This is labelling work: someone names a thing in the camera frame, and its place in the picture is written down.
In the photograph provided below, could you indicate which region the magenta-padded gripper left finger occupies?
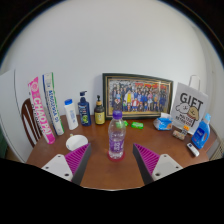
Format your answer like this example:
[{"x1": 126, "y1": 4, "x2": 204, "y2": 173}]
[{"x1": 41, "y1": 143, "x2": 92, "y2": 185}]

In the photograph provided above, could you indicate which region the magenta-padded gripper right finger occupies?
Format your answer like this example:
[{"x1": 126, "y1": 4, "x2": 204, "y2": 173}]
[{"x1": 132, "y1": 143, "x2": 184, "y2": 186}]

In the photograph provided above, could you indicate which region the clear purple-capped water bottle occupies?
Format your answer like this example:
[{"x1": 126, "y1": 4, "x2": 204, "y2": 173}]
[{"x1": 107, "y1": 110, "x2": 127, "y2": 162}]

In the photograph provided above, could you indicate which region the blue and white paper cup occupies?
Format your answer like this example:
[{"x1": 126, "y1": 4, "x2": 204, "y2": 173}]
[{"x1": 65, "y1": 134, "x2": 89, "y2": 153}]

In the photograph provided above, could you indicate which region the white remote control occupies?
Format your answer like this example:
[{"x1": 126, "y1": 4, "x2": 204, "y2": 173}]
[{"x1": 186, "y1": 142, "x2": 200, "y2": 158}]

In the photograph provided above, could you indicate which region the small brown snack pack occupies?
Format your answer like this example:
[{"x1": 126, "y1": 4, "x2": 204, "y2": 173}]
[{"x1": 172, "y1": 129, "x2": 187, "y2": 141}]

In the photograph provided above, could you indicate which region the blue tissue pack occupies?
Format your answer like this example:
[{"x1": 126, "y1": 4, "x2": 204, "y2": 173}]
[{"x1": 153, "y1": 112, "x2": 174, "y2": 132}]

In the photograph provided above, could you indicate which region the blue detergent bottle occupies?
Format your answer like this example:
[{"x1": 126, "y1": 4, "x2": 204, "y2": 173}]
[{"x1": 190, "y1": 113, "x2": 212, "y2": 150}]

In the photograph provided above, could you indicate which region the white bottle with blue cap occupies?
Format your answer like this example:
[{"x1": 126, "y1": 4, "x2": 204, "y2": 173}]
[{"x1": 63, "y1": 98, "x2": 80, "y2": 131}]

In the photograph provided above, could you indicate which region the brown wooden chair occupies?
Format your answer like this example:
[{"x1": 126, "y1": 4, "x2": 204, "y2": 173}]
[{"x1": 20, "y1": 97, "x2": 44, "y2": 148}]

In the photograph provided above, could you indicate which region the dark blue pump bottle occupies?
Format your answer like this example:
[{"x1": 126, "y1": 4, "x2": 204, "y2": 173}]
[{"x1": 77, "y1": 90, "x2": 92, "y2": 127}]

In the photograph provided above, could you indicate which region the long pink box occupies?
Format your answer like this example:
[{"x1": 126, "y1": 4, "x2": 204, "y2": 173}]
[{"x1": 27, "y1": 76, "x2": 56, "y2": 145}]

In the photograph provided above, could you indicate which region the white radiator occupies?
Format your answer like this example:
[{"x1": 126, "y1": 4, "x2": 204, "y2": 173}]
[{"x1": 213, "y1": 139, "x2": 224, "y2": 159}]

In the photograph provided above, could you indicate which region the amber pump bottle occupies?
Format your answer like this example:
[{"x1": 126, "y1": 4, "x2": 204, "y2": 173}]
[{"x1": 93, "y1": 94, "x2": 106, "y2": 126}]

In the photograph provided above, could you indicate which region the white paper gift bag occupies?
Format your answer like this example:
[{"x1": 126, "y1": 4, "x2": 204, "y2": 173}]
[{"x1": 169, "y1": 74, "x2": 209, "y2": 136}]

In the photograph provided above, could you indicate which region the framed group photo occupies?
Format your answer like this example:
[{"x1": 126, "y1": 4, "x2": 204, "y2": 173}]
[{"x1": 102, "y1": 72, "x2": 175, "y2": 120}]

